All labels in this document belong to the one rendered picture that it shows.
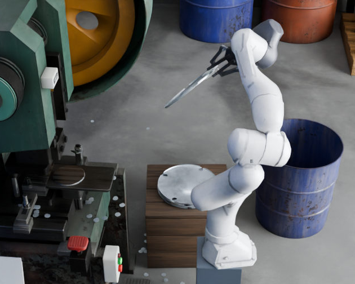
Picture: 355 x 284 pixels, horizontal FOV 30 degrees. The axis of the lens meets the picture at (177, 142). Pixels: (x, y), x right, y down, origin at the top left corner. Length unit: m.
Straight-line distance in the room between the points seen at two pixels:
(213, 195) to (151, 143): 1.69
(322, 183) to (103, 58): 1.26
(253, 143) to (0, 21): 0.90
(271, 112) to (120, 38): 0.73
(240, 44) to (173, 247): 1.19
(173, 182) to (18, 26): 1.34
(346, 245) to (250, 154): 1.40
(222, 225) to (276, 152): 0.47
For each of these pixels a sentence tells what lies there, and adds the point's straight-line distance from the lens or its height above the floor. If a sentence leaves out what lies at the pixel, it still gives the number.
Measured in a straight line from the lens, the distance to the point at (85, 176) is 2.59.
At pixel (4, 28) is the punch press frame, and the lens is 2.09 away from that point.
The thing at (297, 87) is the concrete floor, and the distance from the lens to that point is 4.66.
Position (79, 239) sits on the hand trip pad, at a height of 0.76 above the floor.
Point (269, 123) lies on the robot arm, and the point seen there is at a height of 1.17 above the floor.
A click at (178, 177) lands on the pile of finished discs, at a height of 0.38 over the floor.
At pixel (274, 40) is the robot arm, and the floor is 1.29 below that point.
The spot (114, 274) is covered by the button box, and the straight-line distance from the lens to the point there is 2.53.
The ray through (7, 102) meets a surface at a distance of 2.06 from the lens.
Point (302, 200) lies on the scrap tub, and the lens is 3.28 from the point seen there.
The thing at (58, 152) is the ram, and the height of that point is 0.93.
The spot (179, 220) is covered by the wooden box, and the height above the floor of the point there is 0.32.
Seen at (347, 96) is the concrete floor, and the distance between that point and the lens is 4.63.
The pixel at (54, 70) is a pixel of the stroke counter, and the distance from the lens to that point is 2.17.
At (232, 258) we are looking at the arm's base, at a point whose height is 0.48.
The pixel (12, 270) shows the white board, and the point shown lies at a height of 0.53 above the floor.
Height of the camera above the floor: 2.41
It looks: 37 degrees down
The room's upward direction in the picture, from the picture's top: straight up
